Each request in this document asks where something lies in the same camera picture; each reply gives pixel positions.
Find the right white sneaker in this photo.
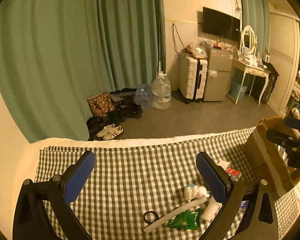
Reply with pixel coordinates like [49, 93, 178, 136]
[103, 126, 123, 140]

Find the white dressing table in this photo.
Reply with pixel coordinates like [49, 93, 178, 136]
[231, 57, 271, 106]

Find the brown cardboard box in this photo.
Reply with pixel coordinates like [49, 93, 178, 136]
[244, 116, 300, 200]

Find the black wall television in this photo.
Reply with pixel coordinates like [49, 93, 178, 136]
[202, 7, 241, 42]

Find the green plastic packet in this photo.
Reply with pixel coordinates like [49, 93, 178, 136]
[166, 208, 202, 230]

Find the white sneaker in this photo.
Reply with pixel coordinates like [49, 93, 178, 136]
[96, 124, 115, 138]
[103, 126, 123, 140]

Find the white wardrobe shelving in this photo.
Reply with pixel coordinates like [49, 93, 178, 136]
[268, 12, 300, 116]

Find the blue waste bin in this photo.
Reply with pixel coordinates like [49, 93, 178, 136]
[229, 78, 248, 99]

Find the green window curtain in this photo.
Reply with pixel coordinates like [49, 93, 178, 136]
[242, 0, 270, 56]

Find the white suitcase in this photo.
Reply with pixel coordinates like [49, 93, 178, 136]
[179, 56, 207, 104]

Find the grey mini fridge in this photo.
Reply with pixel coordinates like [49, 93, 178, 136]
[204, 47, 232, 102]

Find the white plastic tube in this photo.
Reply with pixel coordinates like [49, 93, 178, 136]
[143, 196, 208, 233]

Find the black hanging bag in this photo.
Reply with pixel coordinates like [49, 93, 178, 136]
[261, 61, 279, 103]

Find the left white sneaker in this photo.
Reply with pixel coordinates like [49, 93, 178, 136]
[96, 124, 115, 138]

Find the black hair tie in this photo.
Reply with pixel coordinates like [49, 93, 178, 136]
[143, 211, 159, 225]

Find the brown patterned bag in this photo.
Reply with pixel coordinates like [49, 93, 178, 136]
[87, 92, 115, 118]

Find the large green curtain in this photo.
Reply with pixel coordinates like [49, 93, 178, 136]
[0, 0, 166, 142]

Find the oval white mirror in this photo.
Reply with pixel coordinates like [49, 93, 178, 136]
[239, 25, 257, 57]

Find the large clear water jug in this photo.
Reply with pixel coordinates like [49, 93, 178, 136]
[151, 62, 171, 110]

